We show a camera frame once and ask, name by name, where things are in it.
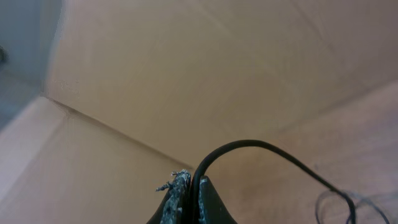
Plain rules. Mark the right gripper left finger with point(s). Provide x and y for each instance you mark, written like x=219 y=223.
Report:
x=172 y=209

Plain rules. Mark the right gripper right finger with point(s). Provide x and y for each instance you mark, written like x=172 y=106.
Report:
x=210 y=206

